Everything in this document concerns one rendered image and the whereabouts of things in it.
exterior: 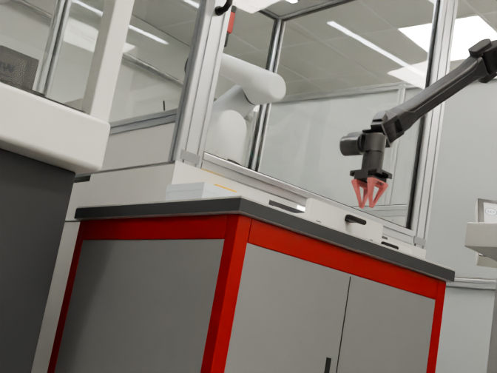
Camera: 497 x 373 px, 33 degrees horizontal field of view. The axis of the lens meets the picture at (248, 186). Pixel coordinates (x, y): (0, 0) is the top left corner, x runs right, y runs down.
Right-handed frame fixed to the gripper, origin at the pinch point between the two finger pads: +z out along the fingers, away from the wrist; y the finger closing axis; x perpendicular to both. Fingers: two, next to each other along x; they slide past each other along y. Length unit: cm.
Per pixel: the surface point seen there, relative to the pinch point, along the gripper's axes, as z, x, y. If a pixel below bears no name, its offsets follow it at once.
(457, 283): -9, -156, 77
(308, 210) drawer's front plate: 6.0, 17.2, 4.1
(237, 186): 1.9, 28.5, 20.3
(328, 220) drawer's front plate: 6.9, 9.9, 3.7
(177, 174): 4, 48, 21
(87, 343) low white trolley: 49, 73, 5
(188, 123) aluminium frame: -9, 48, 21
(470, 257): -22, -158, 73
